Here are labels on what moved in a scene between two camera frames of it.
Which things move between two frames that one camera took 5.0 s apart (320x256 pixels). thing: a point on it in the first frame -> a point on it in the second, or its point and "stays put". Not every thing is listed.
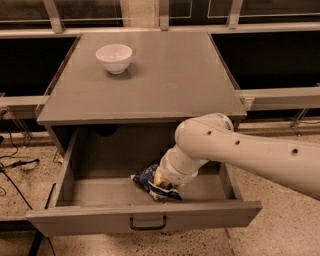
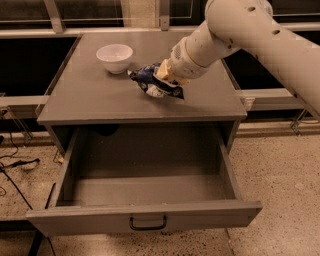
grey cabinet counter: x=170 y=77 stays put
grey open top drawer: x=94 y=190 stays put
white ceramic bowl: x=116 y=57 stays put
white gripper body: x=167 y=176 -> x=179 y=66
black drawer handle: x=147 y=227 stays put
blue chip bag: x=145 y=177 -> x=146 y=76
